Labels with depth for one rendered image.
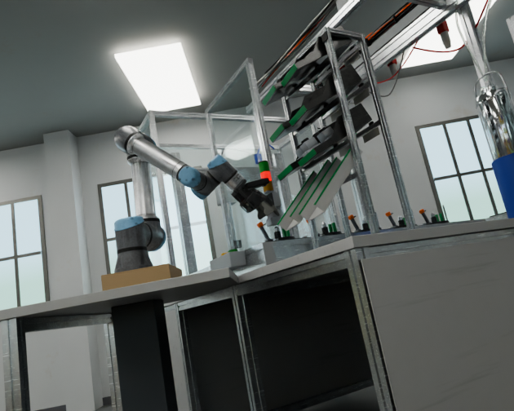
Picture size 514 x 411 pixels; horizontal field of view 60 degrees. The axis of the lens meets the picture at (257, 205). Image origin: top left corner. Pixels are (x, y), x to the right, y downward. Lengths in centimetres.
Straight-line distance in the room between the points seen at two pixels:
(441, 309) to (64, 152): 506
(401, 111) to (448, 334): 486
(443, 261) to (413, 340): 26
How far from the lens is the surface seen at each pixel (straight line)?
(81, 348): 542
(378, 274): 118
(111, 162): 587
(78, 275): 545
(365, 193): 152
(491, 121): 209
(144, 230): 186
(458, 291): 139
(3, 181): 637
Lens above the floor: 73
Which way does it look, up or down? 13 degrees up
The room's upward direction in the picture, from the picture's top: 11 degrees counter-clockwise
